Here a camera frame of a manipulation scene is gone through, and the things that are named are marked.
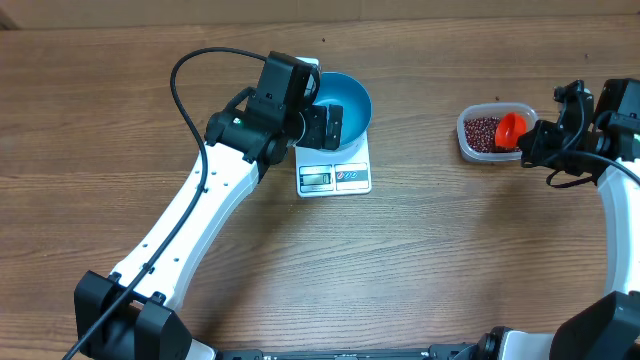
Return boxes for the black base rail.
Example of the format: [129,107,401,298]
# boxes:
[189,327,551,360]

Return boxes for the clear plastic bean container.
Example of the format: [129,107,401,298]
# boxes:
[457,102,538,163]

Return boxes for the teal blue bowl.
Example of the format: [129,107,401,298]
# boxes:
[314,72,373,151]

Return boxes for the white digital kitchen scale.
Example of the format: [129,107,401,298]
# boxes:
[295,133,372,198]

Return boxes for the red beans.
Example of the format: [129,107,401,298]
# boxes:
[463,117,520,153]

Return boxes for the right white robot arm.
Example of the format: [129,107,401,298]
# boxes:
[475,78,639,359]

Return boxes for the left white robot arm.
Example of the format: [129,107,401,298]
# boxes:
[65,52,342,359]

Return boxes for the red measuring scoop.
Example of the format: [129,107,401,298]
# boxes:
[494,112,527,149]

